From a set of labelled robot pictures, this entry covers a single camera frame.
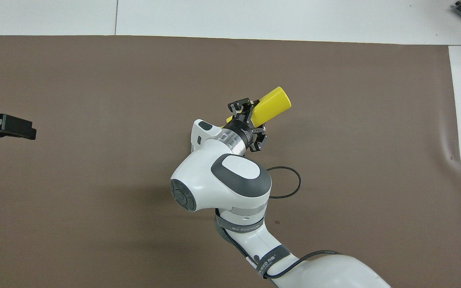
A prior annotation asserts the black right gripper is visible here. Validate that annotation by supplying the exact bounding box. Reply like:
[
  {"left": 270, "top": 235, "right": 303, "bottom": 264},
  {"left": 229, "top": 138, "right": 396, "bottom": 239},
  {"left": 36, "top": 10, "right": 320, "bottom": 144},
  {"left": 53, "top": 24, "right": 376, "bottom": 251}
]
[{"left": 226, "top": 97, "right": 268, "bottom": 152}]

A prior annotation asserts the yellow squeeze bottle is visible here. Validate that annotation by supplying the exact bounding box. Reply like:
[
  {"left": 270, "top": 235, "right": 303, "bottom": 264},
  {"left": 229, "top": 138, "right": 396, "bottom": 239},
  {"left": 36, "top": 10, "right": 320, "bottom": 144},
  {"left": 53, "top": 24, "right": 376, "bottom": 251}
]
[{"left": 224, "top": 86, "right": 292, "bottom": 125}]

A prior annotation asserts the brown table mat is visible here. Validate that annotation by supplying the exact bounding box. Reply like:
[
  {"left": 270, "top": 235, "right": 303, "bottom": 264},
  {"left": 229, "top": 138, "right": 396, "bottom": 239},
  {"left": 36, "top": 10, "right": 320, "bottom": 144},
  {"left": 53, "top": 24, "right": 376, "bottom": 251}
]
[{"left": 0, "top": 35, "right": 461, "bottom": 288}]

